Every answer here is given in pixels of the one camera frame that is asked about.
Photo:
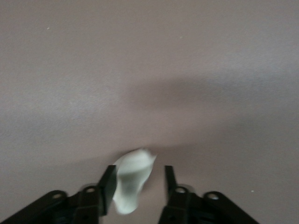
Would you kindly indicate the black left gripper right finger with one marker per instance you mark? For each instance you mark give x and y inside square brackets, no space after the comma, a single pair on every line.
[182,203]

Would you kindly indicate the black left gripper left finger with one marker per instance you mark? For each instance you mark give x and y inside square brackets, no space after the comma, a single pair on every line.
[93,200]

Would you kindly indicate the white steamed bun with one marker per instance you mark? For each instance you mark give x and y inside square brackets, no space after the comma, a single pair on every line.
[133,179]

